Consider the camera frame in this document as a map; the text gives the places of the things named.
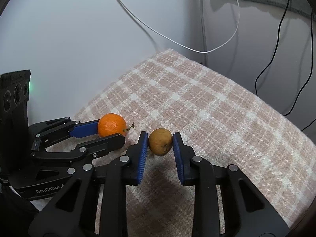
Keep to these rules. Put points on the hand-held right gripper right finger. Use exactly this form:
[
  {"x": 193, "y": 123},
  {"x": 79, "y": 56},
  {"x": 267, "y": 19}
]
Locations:
[{"x": 177, "y": 158}]

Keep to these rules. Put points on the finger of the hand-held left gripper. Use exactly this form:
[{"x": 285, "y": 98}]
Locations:
[
  {"x": 84, "y": 129},
  {"x": 98, "y": 147}
]

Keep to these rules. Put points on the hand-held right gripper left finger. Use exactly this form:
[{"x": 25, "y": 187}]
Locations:
[{"x": 143, "y": 158}]

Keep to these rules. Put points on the brown kiwi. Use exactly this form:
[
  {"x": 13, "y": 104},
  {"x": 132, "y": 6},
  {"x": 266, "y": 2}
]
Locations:
[{"x": 160, "y": 142}]

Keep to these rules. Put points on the small tangerine with stem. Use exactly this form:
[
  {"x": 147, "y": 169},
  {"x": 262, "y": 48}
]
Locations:
[{"x": 111, "y": 124}]

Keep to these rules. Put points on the pink plaid blanket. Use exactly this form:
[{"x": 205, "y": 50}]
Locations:
[{"x": 209, "y": 103}]

